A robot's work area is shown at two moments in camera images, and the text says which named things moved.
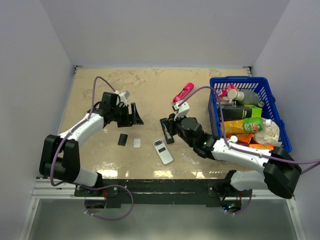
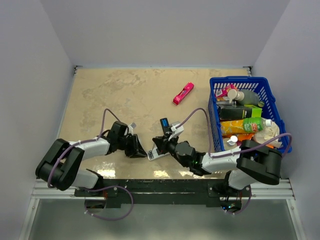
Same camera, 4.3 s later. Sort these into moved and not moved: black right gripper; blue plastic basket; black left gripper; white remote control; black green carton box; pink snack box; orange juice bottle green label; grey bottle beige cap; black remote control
Moved: black right gripper; black left gripper; white remote control
Not moved: black remote control; blue plastic basket; orange juice bottle green label; black green carton box; pink snack box; grey bottle beige cap
